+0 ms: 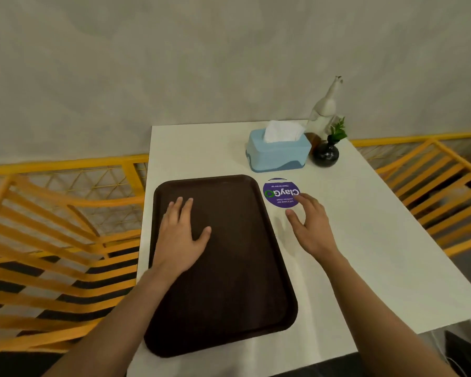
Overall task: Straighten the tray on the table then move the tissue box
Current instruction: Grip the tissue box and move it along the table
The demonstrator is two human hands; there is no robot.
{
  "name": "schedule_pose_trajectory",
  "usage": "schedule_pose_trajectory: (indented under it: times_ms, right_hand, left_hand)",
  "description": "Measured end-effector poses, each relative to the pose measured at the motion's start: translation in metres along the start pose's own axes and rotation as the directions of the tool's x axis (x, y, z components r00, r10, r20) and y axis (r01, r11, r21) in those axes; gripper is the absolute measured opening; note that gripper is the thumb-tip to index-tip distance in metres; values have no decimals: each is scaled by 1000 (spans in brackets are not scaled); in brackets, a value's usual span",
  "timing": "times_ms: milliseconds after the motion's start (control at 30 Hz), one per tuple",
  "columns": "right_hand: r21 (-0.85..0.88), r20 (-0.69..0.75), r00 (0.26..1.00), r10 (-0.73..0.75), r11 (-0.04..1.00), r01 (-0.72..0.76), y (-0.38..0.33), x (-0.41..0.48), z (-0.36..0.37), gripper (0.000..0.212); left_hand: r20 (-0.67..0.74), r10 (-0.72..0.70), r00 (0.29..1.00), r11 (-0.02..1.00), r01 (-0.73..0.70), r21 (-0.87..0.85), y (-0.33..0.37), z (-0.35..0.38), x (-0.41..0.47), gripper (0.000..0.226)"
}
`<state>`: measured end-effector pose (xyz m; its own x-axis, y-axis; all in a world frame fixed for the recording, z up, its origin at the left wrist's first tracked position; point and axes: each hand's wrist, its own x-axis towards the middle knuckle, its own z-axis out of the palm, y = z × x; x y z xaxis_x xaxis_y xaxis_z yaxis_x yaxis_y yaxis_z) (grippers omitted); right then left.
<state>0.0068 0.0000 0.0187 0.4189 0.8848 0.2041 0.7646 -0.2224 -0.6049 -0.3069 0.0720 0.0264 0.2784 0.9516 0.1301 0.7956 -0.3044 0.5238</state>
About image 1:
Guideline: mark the person's left hand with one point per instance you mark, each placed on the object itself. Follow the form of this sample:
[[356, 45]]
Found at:
[[176, 243]]

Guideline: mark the person's right hand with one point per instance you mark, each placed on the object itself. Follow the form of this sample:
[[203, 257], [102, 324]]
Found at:
[[316, 231]]

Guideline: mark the dark brown plastic tray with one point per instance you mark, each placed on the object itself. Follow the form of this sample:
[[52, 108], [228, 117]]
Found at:
[[235, 278]]

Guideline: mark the light blue tissue box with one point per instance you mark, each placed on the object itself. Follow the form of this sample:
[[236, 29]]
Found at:
[[276, 156]]

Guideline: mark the white tissue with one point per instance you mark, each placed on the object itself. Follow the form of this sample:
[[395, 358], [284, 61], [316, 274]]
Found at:
[[282, 131]]

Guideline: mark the person's right forearm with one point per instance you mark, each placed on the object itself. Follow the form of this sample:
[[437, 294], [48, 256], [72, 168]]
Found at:
[[377, 321]]

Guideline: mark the person's left forearm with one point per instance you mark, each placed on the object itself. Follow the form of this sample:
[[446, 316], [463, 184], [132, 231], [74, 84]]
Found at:
[[129, 325]]

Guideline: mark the round purple sticker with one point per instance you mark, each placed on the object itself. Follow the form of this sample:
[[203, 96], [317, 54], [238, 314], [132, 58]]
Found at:
[[278, 190]]

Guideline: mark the round black vase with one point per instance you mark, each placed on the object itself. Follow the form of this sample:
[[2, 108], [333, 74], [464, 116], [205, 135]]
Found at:
[[325, 155]]

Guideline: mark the green plant sprig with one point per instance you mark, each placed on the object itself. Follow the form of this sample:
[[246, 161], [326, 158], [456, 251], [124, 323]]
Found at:
[[338, 132]]

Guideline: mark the clear glass bottle brown liquid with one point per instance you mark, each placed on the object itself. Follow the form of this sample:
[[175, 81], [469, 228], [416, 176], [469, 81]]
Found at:
[[323, 109]]

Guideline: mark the yellow mesh fence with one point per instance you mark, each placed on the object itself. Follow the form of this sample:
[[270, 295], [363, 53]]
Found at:
[[63, 164], [416, 137]]

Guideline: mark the yellow slatted chair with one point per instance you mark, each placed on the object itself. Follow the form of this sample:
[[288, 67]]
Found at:
[[31, 339], [467, 244]]

